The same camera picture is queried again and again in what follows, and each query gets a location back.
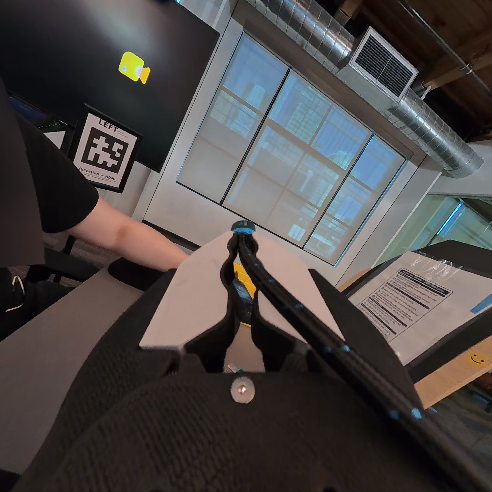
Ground small dark screen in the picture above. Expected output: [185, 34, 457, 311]
[7, 92, 75, 133]

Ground framed printed tag sign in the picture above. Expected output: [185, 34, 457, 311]
[68, 104, 143, 193]

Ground white air vent grille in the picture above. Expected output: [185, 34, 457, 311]
[347, 25, 420, 102]

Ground instruction sheet on stand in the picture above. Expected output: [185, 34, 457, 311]
[346, 240, 492, 383]
[337, 267, 492, 407]

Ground large grid window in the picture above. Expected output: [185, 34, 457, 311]
[177, 30, 408, 266]

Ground person's black pants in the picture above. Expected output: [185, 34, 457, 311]
[0, 264, 97, 339]

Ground large black monitor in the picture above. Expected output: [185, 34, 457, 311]
[0, 0, 220, 173]

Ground black chair armrest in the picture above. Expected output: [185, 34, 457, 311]
[107, 256, 181, 290]

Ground yellow plastic bin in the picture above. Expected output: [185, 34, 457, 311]
[233, 261, 255, 326]

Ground round spiral metal duct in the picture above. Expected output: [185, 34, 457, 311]
[246, 0, 485, 177]

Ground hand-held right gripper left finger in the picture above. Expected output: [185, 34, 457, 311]
[139, 231, 234, 351]

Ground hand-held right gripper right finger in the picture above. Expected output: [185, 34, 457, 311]
[237, 231, 346, 347]

